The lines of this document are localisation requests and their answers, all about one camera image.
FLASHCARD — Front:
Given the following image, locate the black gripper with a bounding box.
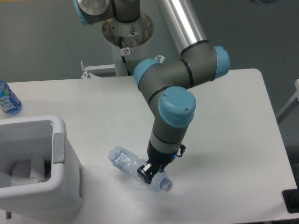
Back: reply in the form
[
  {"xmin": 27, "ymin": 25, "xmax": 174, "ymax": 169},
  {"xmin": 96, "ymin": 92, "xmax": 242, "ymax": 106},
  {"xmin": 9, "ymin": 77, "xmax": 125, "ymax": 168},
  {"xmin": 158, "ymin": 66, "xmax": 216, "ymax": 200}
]
[{"xmin": 137, "ymin": 142, "xmax": 178, "ymax": 184}]

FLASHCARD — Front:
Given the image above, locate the clear plastic bottle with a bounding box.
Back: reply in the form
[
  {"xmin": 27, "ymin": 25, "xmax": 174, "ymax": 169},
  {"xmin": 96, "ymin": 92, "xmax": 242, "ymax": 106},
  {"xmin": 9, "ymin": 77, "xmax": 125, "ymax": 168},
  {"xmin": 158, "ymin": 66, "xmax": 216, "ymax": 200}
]
[{"xmin": 108, "ymin": 146, "xmax": 173, "ymax": 192}]

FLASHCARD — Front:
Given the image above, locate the white paper wrapper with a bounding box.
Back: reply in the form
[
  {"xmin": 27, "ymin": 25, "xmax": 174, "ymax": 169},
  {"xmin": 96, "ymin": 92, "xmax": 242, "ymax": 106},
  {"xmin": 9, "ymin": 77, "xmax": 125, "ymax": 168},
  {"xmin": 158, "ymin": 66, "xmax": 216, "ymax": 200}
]
[{"xmin": 10, "ymin": 154, "xmax": 45, "ymax": 187}]

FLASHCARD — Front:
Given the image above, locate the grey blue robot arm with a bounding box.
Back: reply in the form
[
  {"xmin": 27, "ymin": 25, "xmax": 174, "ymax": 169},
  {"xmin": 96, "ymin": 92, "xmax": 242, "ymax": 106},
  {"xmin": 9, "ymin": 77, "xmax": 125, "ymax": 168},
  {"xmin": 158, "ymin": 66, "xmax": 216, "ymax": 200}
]
[{"xmin": 73, "ymin": 0, "xmax": 230, "ymax": 184}]

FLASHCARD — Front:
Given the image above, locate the white plastic trash can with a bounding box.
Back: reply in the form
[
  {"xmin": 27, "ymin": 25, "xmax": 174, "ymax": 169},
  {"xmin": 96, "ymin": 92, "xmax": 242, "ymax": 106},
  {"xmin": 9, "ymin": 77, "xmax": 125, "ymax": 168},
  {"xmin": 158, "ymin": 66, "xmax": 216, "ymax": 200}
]
[{"xmin": 0, "ymin": 115, "xmax": 83, "ymax": 216}]

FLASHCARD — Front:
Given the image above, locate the black clamp at table edge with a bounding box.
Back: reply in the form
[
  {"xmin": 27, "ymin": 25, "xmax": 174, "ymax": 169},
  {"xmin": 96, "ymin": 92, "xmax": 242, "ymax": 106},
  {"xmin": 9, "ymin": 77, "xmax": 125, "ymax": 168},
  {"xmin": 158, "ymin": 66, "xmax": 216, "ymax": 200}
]
[{"xmin": 282, "ymin": 189, "xmax": 299, "ymax": 214}]

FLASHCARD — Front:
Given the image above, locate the blue labelled water bottle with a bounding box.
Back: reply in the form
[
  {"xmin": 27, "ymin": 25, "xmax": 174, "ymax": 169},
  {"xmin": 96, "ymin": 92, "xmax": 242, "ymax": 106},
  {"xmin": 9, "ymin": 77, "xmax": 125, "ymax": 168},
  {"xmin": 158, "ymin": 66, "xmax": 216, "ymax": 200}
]
[{"xmin": 0, "ymin": 80, "xmax": 22, "ymax": 115}]

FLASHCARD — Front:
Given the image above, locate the white metal frame bracket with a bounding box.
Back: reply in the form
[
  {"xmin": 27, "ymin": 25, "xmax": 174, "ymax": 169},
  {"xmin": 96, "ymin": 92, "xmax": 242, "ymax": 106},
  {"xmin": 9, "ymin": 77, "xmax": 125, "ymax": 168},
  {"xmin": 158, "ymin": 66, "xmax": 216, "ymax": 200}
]
[{"xmin": 80, "ymin": 61, "xmax": 116, "ymax": 79}]

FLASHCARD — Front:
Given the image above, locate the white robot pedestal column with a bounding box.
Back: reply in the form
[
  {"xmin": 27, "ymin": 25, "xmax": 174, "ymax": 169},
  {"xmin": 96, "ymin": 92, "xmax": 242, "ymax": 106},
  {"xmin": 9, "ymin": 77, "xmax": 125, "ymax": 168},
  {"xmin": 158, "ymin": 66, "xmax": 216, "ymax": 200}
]
[{"xmin": 111, "ymin": 43, "xmax": 154, "ymax": 77}]

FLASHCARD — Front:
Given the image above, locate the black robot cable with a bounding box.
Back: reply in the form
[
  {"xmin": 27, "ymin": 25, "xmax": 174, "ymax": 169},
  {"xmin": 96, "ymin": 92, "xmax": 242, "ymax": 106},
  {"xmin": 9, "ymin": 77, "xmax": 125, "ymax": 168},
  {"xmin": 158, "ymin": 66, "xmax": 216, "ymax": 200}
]
[{"xmin": 118, "ymin": 35, "xmax": 132, "ymax": 77}]

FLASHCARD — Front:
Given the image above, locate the white frame leg right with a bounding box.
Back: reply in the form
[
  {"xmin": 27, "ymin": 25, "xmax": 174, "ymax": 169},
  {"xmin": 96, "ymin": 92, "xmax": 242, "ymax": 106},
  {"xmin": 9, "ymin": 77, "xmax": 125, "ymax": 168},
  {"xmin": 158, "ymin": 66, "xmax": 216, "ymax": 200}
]
[{"xmin": 276, "ymin": 79, "xmax": 299, "ymax": 124}]

